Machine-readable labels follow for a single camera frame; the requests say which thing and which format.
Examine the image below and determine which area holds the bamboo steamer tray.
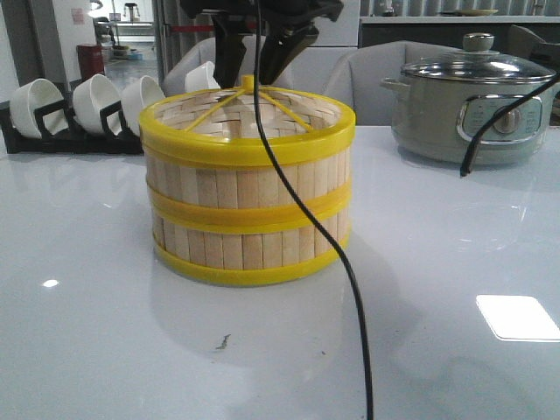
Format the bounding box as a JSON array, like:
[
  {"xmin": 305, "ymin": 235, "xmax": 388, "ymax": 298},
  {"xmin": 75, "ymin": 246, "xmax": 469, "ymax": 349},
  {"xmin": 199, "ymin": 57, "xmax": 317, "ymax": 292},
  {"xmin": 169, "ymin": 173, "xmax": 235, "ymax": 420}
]
[
  {"xmin": 146, "ymin": 150, "xmax": 351, "ymax": 238},
  {"xmin": 152, "ymin": 211, "xmax": 340, "ymax": 286}
]

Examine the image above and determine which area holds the white cabinet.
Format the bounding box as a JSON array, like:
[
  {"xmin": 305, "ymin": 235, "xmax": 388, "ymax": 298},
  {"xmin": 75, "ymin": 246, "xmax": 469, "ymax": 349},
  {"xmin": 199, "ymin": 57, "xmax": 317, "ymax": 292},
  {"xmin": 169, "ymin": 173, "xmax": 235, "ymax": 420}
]
[{"xmin": 289, "ymin": 0, "xmax": 361, "ymax": 93}]

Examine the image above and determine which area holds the red barrier strip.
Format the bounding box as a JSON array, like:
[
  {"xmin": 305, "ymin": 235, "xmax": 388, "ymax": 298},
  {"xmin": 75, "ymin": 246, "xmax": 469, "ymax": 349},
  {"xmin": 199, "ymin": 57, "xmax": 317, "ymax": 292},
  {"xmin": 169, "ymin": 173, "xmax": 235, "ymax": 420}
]
[{"xmin": 167, "ymin": 24, "xmax": 214, "ymax": 33}]

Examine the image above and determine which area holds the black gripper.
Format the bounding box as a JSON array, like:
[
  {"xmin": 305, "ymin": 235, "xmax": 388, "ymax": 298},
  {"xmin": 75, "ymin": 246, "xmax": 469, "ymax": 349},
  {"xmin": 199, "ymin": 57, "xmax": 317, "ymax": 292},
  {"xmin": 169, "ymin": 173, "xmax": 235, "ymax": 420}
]
[{"xmin": 179, "ymin": 0, "xmax": 343, "ymax": 88}]

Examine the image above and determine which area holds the red bin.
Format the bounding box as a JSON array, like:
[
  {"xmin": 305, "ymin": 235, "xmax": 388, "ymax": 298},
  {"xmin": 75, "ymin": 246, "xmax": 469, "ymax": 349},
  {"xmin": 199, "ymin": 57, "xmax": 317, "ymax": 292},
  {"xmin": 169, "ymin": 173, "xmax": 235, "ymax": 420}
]
[{"xmin": 76, "ymin": 44, "xmax": 104, "ymax": 81}]

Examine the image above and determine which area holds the black dish rack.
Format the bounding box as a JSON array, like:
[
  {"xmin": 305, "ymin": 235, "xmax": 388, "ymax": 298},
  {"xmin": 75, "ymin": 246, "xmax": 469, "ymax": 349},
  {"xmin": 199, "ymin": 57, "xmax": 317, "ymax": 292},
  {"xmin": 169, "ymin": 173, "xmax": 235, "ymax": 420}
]
[{"xmin": 1, "ymin": 94, "xmax": 143, "ymax": 155}]

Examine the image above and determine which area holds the green electric cooking pot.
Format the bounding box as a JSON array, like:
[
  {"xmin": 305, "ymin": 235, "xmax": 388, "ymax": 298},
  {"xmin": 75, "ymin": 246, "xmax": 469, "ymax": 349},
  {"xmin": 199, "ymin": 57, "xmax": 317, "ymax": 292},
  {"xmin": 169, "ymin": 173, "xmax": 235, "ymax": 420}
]
[{"xmin": 381, "ymin": 75, "xmax": 559, "ymax": 166}]

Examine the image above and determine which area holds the glass pot lid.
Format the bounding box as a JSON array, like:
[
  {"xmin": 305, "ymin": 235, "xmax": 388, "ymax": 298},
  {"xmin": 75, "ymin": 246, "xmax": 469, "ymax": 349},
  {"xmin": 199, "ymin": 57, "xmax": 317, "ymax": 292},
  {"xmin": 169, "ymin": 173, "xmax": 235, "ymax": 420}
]
[{"xmin": 401, "ymin": 32, "xmax": 556, "ymax": 83}]

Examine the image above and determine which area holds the left grey chair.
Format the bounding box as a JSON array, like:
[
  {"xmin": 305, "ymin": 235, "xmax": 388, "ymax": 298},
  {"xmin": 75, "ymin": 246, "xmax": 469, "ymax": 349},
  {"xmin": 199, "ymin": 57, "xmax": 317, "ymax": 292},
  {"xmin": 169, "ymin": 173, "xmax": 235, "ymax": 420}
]
[{"xmin": 162, "ymin": 32, "xmax": 295, "ymax": 98}]

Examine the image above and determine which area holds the white bowl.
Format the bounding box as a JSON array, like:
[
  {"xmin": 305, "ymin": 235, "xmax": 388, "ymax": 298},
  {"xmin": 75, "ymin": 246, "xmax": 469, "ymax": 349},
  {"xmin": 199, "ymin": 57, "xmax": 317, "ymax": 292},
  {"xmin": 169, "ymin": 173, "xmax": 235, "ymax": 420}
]
[
  {"xmin": 73, "ymin": 73, "xmax": 121, "ymax": 135},
  {"xmin": 10, "ymin": 78, "xmax": 64, "ymax": 139},
  {"xmin": 121, "ymin": 75, "xmax": 165, "ymax": 137},
  {"xmin": 185, "ymin": 61, "xmax": 221, "ymax": 93}
]

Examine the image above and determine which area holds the right grey chair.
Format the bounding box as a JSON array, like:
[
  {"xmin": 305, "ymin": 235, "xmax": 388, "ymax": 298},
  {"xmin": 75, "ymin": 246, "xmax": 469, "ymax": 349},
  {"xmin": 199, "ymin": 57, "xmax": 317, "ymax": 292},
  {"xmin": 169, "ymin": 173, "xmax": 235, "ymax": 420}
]
[{"xmin": 323, "ymin": 40, "xmax": 455, "ymax": 126}]

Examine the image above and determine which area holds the black cable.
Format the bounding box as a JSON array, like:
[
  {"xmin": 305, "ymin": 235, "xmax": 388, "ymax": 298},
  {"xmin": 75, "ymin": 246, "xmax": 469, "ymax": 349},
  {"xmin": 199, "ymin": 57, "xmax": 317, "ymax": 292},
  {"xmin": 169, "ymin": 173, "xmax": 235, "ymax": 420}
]
[{"xmin": 254, "ymin": 0, "xmax": 375, "ymax": 420}]

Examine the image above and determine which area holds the woven bamboo steamer lid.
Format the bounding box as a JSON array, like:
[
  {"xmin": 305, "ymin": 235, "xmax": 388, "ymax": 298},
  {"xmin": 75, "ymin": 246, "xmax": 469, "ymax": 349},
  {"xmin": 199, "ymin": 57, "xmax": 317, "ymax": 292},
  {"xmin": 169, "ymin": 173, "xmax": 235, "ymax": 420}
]
[{"xmin": 139, "ymin": 77, "xmax": 355, "ymax": 169}]

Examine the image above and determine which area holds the grey chair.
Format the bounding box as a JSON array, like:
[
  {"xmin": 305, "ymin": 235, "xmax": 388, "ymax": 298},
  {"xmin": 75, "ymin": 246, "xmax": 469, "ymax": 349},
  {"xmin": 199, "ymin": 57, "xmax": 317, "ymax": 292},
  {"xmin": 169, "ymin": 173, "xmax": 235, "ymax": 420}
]
[
  {"xmin": 162, "ymin": 32, "xmax": 295, "ymax": 98},
  {"xmin": 323, "ymin": 40, "xmax": 455, "ymax": 126}
]

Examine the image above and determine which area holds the dark counter with shelf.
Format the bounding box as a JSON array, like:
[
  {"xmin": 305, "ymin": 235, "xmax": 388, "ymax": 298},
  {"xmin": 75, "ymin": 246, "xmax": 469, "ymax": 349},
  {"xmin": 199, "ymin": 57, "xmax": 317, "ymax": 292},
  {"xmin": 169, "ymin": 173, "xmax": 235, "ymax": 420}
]
[{"xmin": 358, "ymin": 16, "xmax": 559, "ymax": 52}]

